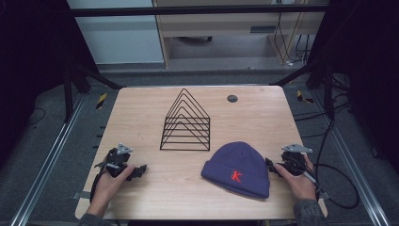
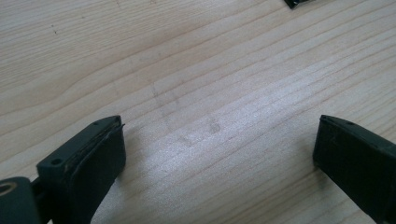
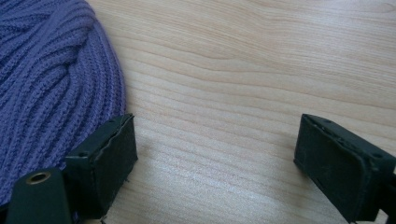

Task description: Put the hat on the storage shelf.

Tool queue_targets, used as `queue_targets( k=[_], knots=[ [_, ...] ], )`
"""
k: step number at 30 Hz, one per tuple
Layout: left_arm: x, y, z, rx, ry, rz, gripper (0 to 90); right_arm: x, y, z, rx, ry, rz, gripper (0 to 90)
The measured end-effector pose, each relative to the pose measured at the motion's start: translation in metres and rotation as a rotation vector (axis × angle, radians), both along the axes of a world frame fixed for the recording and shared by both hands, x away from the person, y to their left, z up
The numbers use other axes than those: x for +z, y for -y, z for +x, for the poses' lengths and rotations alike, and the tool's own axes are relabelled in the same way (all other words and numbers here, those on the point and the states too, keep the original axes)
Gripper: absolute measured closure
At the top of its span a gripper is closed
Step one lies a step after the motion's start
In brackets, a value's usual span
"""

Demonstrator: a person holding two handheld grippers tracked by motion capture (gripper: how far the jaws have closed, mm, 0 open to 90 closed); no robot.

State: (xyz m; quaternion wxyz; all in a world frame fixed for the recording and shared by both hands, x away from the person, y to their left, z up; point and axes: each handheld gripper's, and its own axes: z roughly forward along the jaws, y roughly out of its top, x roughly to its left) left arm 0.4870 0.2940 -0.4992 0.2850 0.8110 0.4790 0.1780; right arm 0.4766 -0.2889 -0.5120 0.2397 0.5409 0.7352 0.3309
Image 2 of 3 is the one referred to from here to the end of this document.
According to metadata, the small black object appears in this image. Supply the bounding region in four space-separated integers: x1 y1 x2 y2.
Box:
283 0 316 10

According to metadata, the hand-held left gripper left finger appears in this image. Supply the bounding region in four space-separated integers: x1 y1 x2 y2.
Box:
35 115 127 224

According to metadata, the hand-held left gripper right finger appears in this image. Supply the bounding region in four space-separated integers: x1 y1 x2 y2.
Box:
312 114 396 224

